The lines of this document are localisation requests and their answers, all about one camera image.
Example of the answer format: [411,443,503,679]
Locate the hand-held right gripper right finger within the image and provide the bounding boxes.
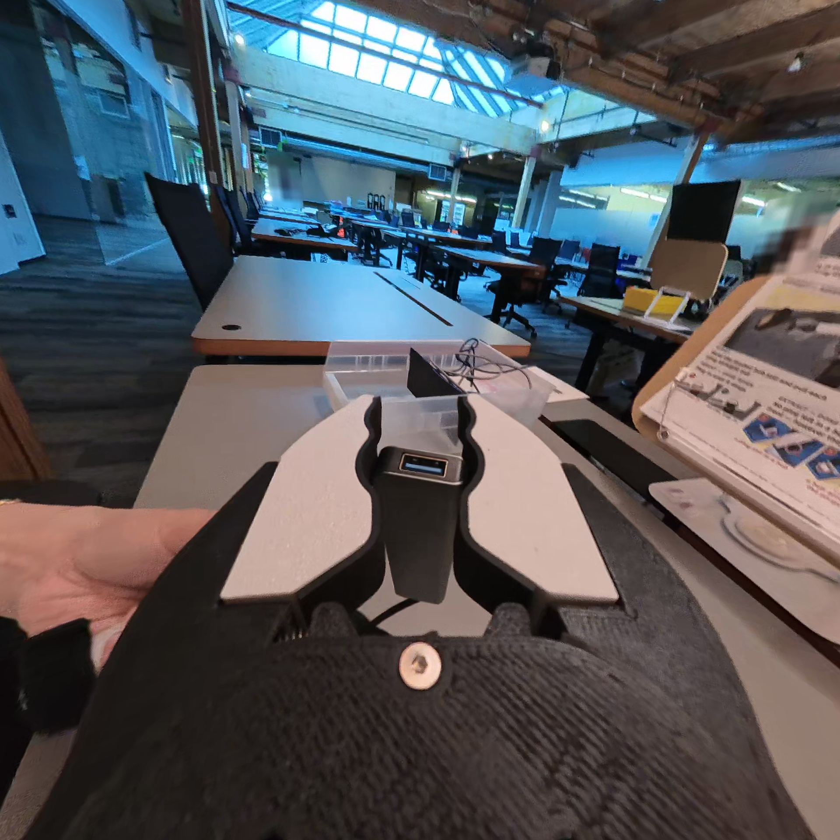
[456,395,621,621]

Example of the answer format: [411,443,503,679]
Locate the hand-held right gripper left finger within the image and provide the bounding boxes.
[218,395,388,614]

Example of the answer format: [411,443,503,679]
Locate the black usb adapter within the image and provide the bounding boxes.
[373,445,466,605]

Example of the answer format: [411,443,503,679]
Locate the clear plastic bin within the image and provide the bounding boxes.
[323,341,552,454]

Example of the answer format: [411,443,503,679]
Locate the person's left hand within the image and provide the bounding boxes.
[0,507,221,670]

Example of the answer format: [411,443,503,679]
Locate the black desk pad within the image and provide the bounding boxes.
[550,416,700,509]

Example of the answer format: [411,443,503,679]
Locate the white laminated checklist sheet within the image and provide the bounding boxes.
[525,364,590,403]

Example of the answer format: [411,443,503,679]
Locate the black divider panel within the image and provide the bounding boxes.
[407,348,468,399]

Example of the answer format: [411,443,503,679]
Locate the grey desk with wood edge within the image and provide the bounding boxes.
[558,295,703,342]
[190,255,532,361]

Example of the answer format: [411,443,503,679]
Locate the wooden pillar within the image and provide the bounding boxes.
[0,361,52,481]

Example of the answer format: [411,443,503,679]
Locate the yellow plastic bin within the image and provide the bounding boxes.
[622,287,686,317]

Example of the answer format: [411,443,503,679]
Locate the clear acrylic stand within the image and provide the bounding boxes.
[645,287,698,324]

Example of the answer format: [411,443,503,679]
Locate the printed instruction sheet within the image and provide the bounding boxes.
[640,210,840,526]

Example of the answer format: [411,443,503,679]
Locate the rows of office desks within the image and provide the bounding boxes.
[249,197,657,329]

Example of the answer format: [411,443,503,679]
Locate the plain wooden board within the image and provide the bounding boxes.
[650,239,729,304]

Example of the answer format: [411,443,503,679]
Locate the ceiling projector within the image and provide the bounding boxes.
[508,39,565,99]

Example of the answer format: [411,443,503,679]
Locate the blue braided cable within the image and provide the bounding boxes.
[453,336,534,395]

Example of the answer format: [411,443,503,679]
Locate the white rounded base plate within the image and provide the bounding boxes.
[648,478,840,647]

